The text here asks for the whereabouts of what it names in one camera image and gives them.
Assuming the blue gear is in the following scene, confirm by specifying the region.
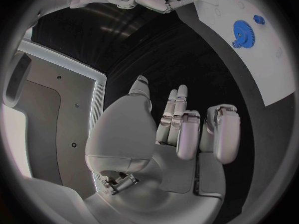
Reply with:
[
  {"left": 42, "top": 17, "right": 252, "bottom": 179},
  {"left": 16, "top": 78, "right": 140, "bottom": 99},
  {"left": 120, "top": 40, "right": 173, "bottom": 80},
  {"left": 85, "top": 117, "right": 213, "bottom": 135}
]
[{"left": 232, "top": 19, "right": 257, "bottom": 49}]

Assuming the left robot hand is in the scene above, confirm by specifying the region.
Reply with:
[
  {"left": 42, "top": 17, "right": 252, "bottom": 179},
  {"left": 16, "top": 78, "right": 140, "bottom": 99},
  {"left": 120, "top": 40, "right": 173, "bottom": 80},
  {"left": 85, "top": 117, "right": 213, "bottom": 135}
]
[{"left": 83, "top": 75, "right": 242, "bottom": 224}]

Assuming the white task board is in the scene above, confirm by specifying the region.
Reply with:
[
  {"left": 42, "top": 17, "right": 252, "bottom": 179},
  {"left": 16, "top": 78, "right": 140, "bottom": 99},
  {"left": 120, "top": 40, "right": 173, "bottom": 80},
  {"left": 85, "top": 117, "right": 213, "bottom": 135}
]
[{"left": 175, "top": 0, "right": 298, "bottom": 108}]

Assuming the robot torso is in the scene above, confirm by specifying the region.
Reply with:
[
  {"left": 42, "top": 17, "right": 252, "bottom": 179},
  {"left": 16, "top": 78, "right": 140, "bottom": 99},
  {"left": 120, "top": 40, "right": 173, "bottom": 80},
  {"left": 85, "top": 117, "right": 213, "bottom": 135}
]
[{"left": 0, "top": 38, "right": 109, "bottom": 200}]

